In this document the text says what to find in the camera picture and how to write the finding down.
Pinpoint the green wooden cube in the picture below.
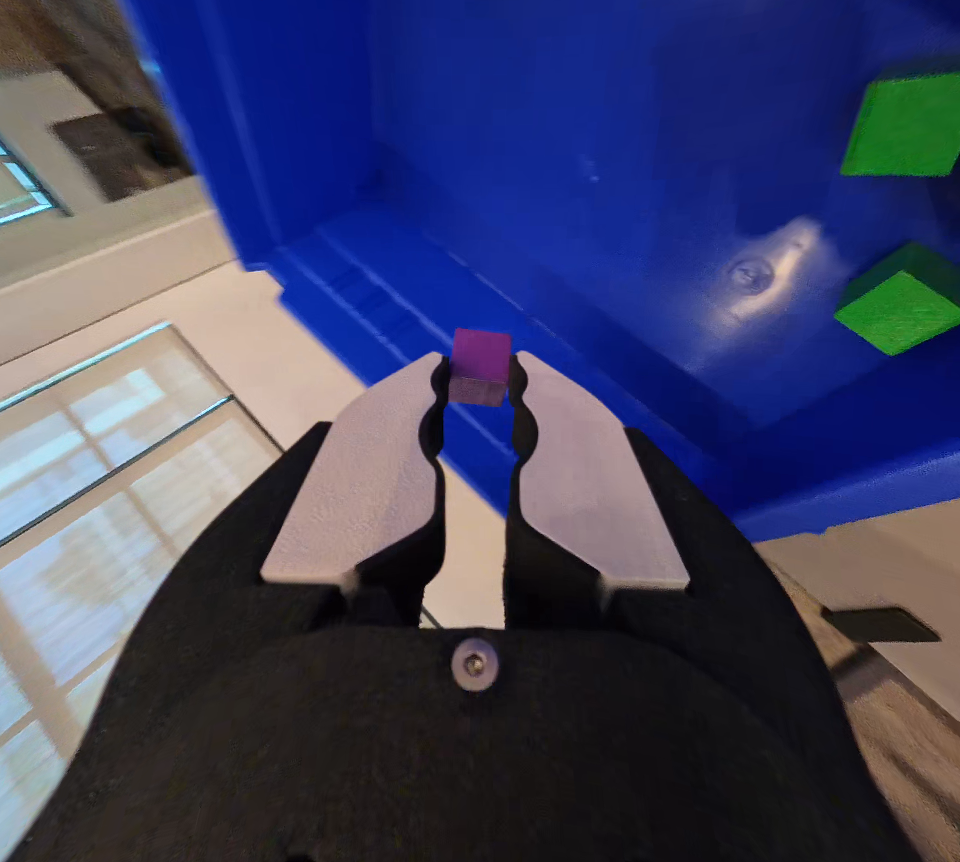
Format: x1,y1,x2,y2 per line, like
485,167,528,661
840,71,960,178
832,243,960,358

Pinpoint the blue plastic bin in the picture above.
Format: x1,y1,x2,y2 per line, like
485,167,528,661
78,0,960,541

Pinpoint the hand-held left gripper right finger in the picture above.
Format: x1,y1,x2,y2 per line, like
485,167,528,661
504,351,693,597

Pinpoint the purple wooden cube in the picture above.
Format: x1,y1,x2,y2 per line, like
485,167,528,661
447,327,513,407

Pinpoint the dark grey cabinet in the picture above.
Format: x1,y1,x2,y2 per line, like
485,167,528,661
51,106,192,203

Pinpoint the black tape strip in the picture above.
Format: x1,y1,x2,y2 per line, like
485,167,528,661
821,606,942,646

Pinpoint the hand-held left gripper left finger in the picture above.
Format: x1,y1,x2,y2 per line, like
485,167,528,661
259,351,447,597

